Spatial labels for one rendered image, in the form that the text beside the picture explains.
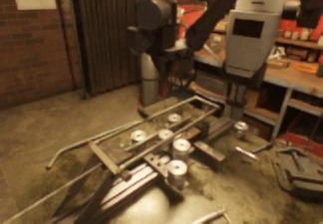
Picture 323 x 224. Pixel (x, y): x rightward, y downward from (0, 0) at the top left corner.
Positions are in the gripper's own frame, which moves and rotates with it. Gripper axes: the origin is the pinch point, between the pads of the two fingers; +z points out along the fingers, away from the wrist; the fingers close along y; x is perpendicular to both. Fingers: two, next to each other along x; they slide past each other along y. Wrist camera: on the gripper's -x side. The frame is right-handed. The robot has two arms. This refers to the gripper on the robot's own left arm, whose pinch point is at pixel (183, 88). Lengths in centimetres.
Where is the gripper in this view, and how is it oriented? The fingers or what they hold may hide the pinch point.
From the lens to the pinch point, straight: 94.8
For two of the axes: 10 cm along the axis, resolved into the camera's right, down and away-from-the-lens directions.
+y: -0.1, 4.7, -8.8
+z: -0.3, 8.8, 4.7
